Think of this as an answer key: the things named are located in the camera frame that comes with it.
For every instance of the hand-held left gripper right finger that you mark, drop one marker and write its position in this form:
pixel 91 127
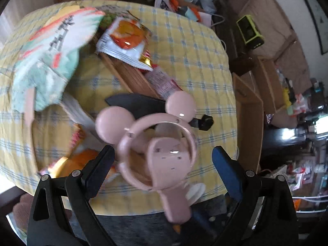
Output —
pixel 226 171

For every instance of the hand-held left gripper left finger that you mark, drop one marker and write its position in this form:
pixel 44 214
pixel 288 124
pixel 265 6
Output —
pixel 98 169

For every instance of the deep cardboard box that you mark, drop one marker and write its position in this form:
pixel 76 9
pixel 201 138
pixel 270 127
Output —
pixel 248 123

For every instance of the pink mouse-ear handheld fan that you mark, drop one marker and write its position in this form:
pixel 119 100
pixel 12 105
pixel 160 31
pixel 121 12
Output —
pixel 169 164

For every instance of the wooden folding fan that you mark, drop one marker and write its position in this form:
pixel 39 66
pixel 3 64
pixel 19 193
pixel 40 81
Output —
pixel 133 79

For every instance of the pink packet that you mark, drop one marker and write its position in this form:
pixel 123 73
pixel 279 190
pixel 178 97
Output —
pixel 161 82

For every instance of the painted paper hand fan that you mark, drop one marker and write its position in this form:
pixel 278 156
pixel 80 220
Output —
pixel 46 56

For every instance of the white round disc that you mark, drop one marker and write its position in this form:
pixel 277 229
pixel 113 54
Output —
pixel 196 191

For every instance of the pink fluffy slipper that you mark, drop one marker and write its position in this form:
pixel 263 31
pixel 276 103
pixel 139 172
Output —
pixel 24 212

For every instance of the yellow plaid tablecloth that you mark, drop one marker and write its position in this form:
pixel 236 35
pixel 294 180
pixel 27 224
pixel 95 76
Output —
pixel 205 82

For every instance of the shallow cardboard box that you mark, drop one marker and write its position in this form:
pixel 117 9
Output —
pixel 269 82

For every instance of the green portable radio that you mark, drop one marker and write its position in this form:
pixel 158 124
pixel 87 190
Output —
pixel 249 32

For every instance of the green pea snack packet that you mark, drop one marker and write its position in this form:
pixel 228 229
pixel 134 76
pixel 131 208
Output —
pixel 106 20

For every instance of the light blue hair dryer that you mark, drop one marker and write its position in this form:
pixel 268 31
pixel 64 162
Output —
pixel 188 12

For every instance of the brown sofa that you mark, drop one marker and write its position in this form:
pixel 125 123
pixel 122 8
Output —
pixel 269 10

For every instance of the white printed leaflet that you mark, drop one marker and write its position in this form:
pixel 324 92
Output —
pixel 162 1

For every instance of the framed ink painting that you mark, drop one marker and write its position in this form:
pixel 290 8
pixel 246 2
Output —
pixel 323 10

